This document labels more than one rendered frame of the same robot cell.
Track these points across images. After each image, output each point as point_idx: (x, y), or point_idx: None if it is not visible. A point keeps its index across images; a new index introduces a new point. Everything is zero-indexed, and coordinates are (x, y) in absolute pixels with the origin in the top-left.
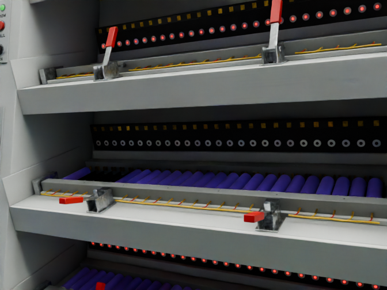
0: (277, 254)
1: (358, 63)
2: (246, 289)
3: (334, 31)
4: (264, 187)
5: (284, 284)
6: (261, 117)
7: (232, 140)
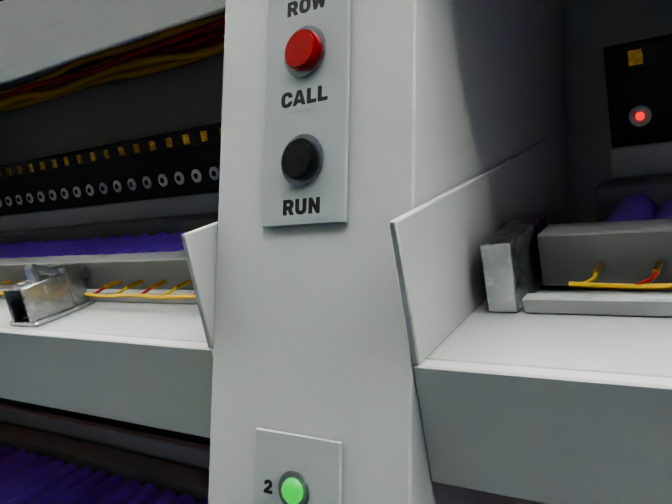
0: (34, 371)
1: None
2: (143, 463)
3: None
4: (111, 252)
5: (201, 453)
6: None
7: (135, 179)
